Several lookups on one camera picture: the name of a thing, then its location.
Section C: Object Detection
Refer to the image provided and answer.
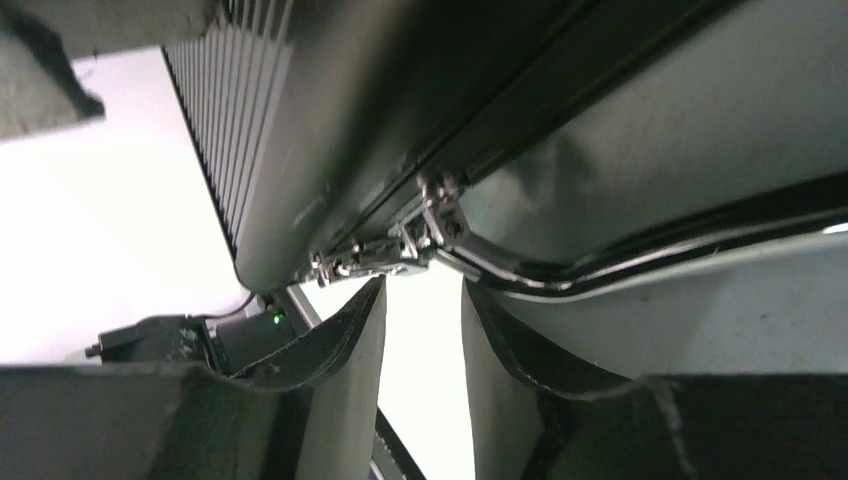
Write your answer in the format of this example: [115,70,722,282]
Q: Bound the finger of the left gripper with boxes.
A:
[1,0,219,140]

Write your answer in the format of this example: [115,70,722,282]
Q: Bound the black aluminium poker case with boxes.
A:
[162,0,848,303]

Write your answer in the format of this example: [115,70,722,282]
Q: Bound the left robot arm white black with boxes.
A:
[1,4,247,365]

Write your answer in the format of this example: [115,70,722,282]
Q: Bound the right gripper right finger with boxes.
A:
[461,282,847,479]

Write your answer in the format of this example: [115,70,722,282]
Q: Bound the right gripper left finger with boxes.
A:
[1,277,387,479]

